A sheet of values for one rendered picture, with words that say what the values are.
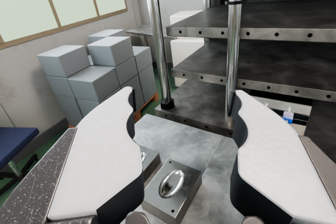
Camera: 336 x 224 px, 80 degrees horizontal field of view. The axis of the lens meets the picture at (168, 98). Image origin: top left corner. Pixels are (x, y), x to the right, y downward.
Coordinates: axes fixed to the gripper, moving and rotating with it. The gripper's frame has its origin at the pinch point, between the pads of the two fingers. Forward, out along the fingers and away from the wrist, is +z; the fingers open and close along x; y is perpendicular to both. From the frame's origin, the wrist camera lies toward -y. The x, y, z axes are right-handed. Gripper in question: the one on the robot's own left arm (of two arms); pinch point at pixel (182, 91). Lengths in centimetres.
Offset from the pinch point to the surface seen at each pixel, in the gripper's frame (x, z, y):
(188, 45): 21, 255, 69
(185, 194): 5, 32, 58
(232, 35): 26, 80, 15
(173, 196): 1, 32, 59
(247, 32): 33, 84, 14
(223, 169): 22, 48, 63
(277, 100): 50, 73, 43
